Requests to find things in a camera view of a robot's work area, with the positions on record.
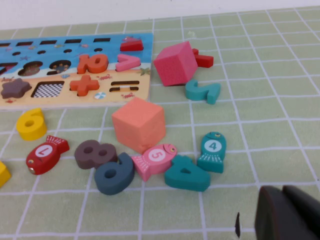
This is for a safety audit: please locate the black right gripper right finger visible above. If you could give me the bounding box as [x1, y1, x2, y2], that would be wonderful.
[282, 184, 320, 235]

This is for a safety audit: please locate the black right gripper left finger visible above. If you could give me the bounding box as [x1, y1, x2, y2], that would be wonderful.
[254, 186, 320, 240]

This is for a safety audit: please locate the yellow number six piece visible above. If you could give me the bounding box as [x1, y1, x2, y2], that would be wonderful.
[15, 107, 48, 141]

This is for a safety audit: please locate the teal fish piece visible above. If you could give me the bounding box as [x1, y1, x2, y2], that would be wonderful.
[196, 131, 228, 174]

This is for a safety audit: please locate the teal number four piece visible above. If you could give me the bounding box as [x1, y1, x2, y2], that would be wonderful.
[164, 154, 211, 193]

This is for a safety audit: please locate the pink fish piece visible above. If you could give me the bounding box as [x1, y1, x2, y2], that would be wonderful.
[131, 143, 178, 183]

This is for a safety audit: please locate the teal number two piece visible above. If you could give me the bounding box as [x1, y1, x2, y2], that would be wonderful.
[184, 79, 222, 105]

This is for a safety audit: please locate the blue-grey number nine piece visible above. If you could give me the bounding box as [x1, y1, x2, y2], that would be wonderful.
[94, 152, 136, 196]

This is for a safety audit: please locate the red number piece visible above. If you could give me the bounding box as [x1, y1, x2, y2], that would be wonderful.
[191, 48, 215, 69]

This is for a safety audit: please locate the brown number eight piece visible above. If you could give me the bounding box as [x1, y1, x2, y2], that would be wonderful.
[73, 139, 118, 170]

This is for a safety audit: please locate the pink greater-than sign piece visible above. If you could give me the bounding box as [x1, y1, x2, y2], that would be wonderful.
[116, 53, 142, 73]

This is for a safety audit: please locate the red minus sign piece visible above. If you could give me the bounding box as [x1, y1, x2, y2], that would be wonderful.
[119, 39, 145, 52]

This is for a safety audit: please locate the orange plus sign piece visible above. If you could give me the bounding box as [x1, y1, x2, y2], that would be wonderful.
[69, 74, 100, 97]

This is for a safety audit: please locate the colourful wooden puzzle board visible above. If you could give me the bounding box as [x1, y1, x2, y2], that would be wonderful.
[0, 32, 154, 111]

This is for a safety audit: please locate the red fish piece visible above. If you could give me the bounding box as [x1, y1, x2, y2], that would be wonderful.
[25, 135, 71, 176]

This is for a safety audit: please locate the orange number ten piece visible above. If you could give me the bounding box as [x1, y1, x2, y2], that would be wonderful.
[76, 53, 110, 75]

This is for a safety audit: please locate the yellow pentagon piece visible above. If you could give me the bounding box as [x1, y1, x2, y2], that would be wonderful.
[0, 160, 12, 189]

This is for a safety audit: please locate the brown star piece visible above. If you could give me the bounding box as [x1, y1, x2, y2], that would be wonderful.
[0, 77, 33, 100]

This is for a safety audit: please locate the green checked tablecloth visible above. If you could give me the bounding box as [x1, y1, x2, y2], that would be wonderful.
[0, 5, 320, 240]

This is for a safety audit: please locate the orange foam cube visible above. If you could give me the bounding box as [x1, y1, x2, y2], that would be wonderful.
[111, 96, 167, 155]

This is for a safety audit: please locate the pink cube block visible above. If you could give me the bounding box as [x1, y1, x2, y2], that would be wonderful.
[153, 40, 199, 87]

